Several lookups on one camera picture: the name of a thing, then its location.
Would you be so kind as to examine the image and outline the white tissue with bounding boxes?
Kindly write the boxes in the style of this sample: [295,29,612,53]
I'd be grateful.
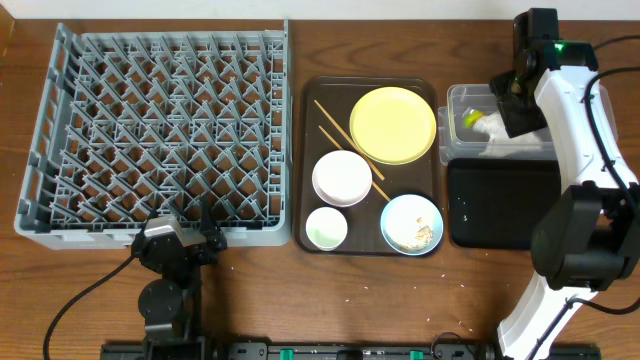
[471,112,544,158]

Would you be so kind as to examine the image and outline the white green cup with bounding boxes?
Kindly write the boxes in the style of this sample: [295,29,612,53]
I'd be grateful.
[305,207,348,251]

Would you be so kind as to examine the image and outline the blue bowl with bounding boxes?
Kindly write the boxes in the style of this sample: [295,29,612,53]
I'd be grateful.
[380,194,444,256]

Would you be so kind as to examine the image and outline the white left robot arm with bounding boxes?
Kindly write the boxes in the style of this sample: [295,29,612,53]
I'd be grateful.
[132,216,227,360]

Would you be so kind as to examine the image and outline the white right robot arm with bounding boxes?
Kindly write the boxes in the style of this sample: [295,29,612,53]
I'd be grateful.
[490,8,639,359]

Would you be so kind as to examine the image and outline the clear plastic waste container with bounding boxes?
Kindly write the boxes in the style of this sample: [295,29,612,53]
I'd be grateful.
[438,84,556,165]

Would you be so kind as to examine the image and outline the black waste bin tray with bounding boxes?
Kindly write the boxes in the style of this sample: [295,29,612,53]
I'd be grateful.
[447,158,561,250]

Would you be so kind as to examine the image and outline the grey dishwasher rack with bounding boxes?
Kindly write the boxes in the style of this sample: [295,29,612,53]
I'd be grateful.
[14,25,293,250]

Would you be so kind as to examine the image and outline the green yellow wrapper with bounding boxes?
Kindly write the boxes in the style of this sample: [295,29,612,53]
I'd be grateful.
[462,108,485,128]

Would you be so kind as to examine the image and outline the yellow plate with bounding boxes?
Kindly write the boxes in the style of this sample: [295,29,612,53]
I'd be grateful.
[349,87,436,165]

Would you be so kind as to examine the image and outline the rice and food scraps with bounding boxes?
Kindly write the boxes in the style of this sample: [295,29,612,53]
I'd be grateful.
[397,217,434,252]

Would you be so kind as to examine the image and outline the dark brown serving tray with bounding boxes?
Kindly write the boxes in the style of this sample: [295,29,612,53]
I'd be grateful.
[293,76,440,257]

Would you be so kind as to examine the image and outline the wooden chopstick upper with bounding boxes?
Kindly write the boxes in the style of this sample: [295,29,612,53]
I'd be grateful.
[313,99,385,181]

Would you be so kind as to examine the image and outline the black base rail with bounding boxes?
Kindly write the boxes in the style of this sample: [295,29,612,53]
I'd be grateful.
[99,339,604,360]

